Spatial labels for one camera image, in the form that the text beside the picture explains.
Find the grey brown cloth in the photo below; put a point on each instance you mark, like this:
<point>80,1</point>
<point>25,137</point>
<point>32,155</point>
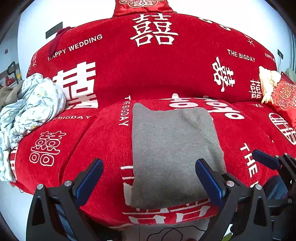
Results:
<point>9,95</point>

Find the grey knit sweater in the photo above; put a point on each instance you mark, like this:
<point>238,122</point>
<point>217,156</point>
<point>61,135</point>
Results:
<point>168,150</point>

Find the black chair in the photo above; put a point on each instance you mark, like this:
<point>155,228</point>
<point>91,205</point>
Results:
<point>13,71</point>

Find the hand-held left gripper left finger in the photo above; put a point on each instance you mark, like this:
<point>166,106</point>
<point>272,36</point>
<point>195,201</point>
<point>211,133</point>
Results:
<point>90,178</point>

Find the person's left trouser leg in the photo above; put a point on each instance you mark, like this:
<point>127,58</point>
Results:
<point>66,222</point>

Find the red embroidered bolster pillow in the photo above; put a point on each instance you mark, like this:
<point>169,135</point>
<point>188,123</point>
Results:
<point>141,5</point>

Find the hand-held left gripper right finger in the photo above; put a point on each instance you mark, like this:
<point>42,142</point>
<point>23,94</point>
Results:
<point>210,183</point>

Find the cream fringed cloth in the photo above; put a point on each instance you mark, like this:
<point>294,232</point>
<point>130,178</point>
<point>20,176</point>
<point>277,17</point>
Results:
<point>267,83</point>

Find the dark wall panel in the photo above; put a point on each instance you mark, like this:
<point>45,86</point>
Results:
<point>54,30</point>

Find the red wedding sofa cover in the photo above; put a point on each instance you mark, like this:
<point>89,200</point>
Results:
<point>111,76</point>

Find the light blue floral blanket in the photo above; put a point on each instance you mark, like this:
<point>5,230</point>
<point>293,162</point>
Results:
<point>34,106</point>

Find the red embroidered square pillow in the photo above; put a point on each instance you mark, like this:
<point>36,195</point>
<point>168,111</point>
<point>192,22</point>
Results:
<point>286,97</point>

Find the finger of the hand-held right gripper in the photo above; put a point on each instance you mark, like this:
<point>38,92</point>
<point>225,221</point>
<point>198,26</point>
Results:
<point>266,160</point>
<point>289,169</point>

